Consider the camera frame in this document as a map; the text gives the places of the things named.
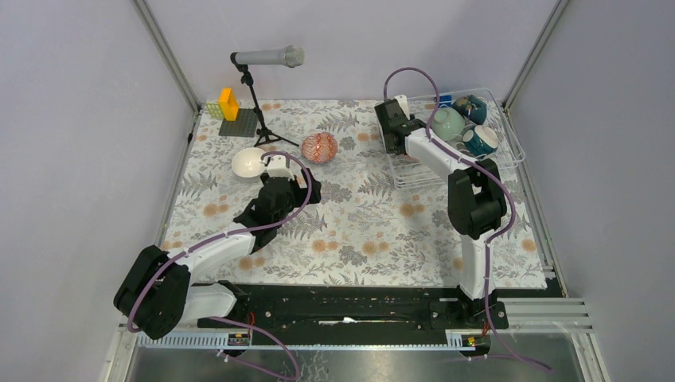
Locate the black microphone tripod stand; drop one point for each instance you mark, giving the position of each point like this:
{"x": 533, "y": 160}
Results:
{"x": 265, "y": 135}

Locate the white wire dish rack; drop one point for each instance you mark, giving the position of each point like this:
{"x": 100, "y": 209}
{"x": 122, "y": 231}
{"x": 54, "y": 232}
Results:
{"x": 407, "y": 172}

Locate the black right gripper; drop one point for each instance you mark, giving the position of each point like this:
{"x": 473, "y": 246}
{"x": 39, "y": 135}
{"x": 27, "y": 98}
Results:
{"x": 391, "y": 151}

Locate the blue white patterned bowl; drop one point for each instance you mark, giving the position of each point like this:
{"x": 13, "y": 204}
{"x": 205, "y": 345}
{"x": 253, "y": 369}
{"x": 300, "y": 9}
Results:
{"x": 319, "y": 148}

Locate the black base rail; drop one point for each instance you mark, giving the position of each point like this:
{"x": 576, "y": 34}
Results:
{"x": 364, "y": 315}

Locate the dark teal floral bowl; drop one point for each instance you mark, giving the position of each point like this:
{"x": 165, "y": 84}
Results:
{"x": 471, "y": 107}

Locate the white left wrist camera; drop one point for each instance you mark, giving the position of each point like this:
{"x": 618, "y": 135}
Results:
{"x": 278, "y": 166}

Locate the plain white bowl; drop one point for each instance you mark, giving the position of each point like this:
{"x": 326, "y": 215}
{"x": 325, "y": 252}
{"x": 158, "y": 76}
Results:
{"x": 248, "y": 164}

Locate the yellow toy block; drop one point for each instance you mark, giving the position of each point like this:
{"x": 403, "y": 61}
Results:
{"x": 228, "y": 104}

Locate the grey microphone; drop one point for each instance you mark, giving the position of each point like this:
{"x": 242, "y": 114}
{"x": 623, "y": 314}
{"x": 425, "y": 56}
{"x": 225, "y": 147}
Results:
{"x": 290, "y": 57}

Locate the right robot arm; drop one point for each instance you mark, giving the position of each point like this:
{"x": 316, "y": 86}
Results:
{"x": 477, "y": 199}

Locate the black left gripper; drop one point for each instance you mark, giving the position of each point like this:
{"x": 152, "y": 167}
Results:
{"x": 302, "y": 194}

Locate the grey building base plate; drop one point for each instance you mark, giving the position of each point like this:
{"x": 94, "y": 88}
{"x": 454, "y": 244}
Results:
{"x": 245, "y": 125}

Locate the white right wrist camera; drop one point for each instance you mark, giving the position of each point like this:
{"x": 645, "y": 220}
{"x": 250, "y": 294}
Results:
{"x": 402, "y": 100}

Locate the floral patterned table mat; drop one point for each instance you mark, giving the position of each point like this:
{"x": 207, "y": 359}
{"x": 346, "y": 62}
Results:
{"x": 364, "y": 231}

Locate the pale green ceramic bowl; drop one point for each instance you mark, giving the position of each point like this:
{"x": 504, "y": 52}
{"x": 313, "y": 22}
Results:
{"x": 447, "y": 123}

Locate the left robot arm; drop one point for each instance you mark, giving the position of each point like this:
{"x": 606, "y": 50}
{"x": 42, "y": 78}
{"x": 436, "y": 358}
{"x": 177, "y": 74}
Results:
{"x": 161, "y": 288}

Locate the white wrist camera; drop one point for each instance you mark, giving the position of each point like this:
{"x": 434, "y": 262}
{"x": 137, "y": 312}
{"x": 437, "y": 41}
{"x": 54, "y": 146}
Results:
{"x": 278, "y": 166}
{"x": 402, "y": 100}

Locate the pale green toy block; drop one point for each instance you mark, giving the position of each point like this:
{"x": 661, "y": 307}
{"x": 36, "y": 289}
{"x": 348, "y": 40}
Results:
{"x": 214, "y": 110}

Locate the small blue block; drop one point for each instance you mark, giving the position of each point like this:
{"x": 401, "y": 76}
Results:
{"x": 445, "y": 100}

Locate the teal white mug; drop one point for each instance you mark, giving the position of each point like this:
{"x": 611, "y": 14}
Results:
{"x": 480, "y": 140}

